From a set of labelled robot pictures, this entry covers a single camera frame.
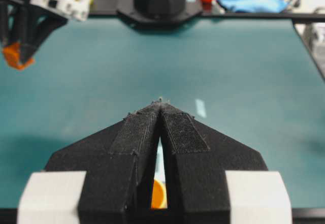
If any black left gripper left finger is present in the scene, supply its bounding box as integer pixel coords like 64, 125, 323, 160
45, 104, 160, 223

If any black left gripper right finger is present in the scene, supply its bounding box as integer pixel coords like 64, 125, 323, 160
160, 104, 268, 223

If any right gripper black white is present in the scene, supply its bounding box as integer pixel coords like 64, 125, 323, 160
1, 0, 91, 63

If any orange block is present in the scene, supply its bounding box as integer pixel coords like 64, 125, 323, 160
2, 42, 35, 71

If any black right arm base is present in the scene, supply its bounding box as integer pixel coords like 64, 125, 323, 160
117, 0, 203, 26

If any small light blue tape strip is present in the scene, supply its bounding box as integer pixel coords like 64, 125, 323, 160
195, 99, 207, 118

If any yellow orange cup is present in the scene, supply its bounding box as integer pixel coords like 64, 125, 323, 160
151, 179, 167, 209

